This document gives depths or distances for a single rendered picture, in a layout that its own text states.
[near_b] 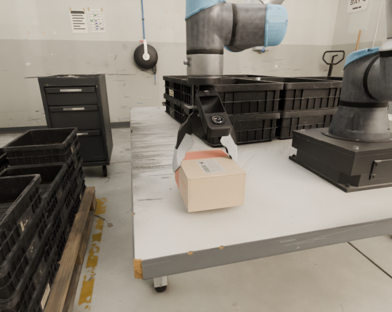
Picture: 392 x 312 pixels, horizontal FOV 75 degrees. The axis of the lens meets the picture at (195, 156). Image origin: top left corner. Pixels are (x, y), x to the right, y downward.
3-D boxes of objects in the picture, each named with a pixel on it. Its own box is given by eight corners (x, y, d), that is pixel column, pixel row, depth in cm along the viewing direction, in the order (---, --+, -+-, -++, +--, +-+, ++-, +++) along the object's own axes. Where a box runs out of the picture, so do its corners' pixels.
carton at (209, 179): (244, 205, 53) (246, 172, 51) (187, 212, 51) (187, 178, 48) (219, 174, 68) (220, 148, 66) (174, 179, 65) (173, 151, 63)
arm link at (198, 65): (229, 54, 49) (187, 54, 47) (228, 79, 50) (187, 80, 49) (217, 55, 56) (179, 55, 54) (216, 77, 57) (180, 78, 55)
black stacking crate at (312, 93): (340, 110, 109) (345, 83, 105) (282, 114, 100) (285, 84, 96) (282, 99, 144) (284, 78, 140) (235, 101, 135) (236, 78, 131)
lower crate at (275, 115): (278, 142, 103) (282, 112, 99) (210, 149, 94) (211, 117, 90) (233, 122, 139) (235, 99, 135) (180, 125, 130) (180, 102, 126)
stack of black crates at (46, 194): (60, 264, 115) (45, 198, 104) (-16, 277, 109) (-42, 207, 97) (77, 216, 152) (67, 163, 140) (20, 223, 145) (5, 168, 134)
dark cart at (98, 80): (111, 177, 237) (98, 77, 207) (58, 182, 227) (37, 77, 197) (114, 156, 292) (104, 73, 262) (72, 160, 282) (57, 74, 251)
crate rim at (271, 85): (285, 89, 96) (285, 83, 96) (212, 92, 87) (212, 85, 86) (235, 82, 132) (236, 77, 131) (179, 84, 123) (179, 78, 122)
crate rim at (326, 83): (345, 87, 106) (347, 81, 105) (285, 89, 97) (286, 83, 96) (284, 81, 141) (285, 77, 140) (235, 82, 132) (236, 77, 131)
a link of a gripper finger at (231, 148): (237, 151, 64) (218, 123, 60) (247, 160, 59) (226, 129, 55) (227, 159, 64) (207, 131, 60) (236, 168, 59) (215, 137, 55)
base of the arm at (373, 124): (403, 140, 68) (412, 101, 65) (348, 142, 67) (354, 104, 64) (364, 128, 82) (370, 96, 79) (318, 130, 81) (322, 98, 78)
